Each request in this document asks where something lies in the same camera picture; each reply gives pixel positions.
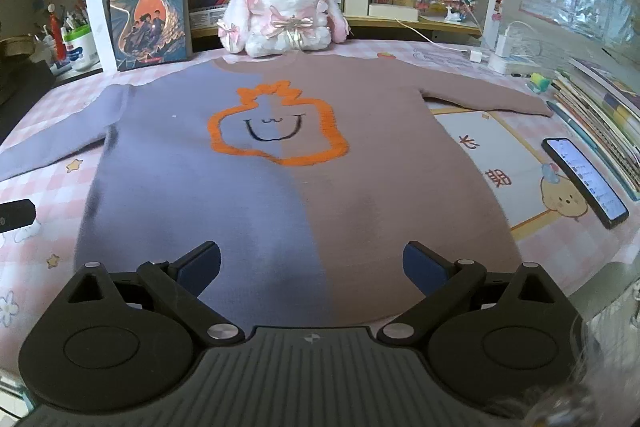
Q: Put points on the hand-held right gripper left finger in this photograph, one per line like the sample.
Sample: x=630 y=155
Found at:
x=199 y=268

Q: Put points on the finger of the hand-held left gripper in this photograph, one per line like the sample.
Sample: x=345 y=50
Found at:
x=17 y=213

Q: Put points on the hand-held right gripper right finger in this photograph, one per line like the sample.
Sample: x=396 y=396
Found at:
x=423 y=268

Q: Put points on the purple and brown sweater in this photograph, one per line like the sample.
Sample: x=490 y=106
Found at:
x=280 y=187

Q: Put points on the white pen holder cup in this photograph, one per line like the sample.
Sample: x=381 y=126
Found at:
x=80 y=49

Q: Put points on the black smartphone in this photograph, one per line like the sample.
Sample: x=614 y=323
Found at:
x=585 y=181

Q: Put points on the yellow green eraser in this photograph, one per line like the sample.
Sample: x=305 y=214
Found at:
x=540 y=82

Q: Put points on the stack of picture books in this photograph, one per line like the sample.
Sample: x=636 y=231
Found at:
x=600 y=117

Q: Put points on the white charger plug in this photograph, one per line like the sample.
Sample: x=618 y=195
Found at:
x=503 y=43

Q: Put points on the fantasy novel book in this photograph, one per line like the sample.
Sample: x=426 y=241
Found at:
x=149 y=7

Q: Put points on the white plush bunny toy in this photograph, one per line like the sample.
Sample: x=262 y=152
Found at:
x=280 y=9

